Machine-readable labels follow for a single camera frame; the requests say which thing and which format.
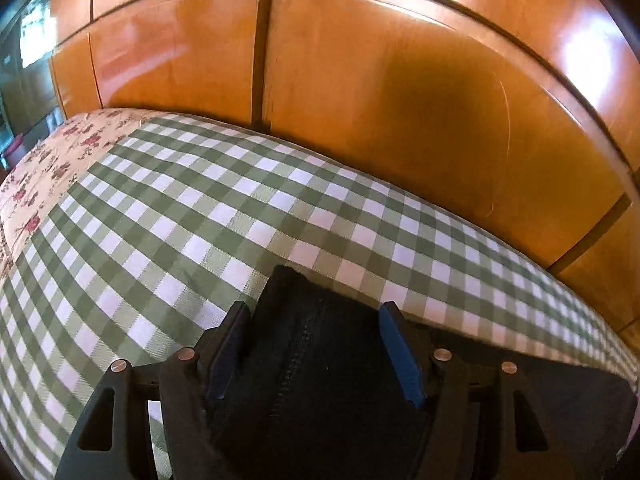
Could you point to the floral patterned cloth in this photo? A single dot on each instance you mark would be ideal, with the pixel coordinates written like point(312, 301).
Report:
point(65, 160)

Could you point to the black pants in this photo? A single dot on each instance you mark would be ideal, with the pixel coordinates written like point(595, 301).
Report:
point(325, 390)

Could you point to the window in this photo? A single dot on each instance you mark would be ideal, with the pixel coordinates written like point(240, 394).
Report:
point(37, 30)

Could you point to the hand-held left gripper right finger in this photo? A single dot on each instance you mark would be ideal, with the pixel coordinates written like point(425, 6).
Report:
point(406, 360)

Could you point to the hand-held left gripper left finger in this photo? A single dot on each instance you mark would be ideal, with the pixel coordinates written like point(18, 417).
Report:
point(226, 360)

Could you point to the green checked bedsheet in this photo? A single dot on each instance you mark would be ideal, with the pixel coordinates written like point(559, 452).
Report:
point(200, 210)

